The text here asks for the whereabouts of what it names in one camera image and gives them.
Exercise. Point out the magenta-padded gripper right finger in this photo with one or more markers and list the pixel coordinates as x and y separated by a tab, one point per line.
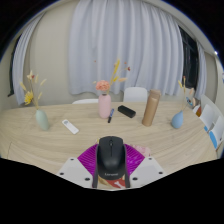
146	170

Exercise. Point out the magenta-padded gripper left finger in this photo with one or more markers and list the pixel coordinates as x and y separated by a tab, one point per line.
75	170

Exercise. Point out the black computer mouse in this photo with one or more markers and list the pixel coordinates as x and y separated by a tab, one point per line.
111	156

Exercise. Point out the white remote control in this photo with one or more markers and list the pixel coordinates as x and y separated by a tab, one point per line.
70	126

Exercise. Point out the blue vase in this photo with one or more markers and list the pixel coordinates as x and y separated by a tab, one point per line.
177	120

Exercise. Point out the pale green vase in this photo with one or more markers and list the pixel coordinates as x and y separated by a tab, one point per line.
42	120

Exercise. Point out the tan drink bottle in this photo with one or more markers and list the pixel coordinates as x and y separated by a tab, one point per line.
151	108

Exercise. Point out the black rectangular box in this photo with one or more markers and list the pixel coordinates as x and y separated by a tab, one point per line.
126	111

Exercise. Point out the blue and black marker pen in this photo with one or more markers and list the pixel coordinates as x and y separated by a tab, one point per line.
110	115

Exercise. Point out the low white chair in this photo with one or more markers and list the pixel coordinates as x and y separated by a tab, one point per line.
85	101

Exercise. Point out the pink vase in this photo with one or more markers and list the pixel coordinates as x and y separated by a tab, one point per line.
104	106

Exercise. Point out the white and blue chairs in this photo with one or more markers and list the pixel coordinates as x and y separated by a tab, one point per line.
213	125

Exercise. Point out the yellow dried flower bunch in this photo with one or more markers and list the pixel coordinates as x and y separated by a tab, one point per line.
29	97

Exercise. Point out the pink and yellow flower bunch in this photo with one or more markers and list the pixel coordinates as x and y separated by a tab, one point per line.
102	85

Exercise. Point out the thin dried flower sprigs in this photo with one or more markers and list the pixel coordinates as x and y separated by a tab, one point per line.
184	83

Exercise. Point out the narrow white curtain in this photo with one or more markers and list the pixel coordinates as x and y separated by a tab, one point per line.
23	63
201	73

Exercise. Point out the dark window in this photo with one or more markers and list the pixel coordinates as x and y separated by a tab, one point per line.
190	60
12	70

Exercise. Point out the wide white curtain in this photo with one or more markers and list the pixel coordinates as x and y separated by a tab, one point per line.
140	43

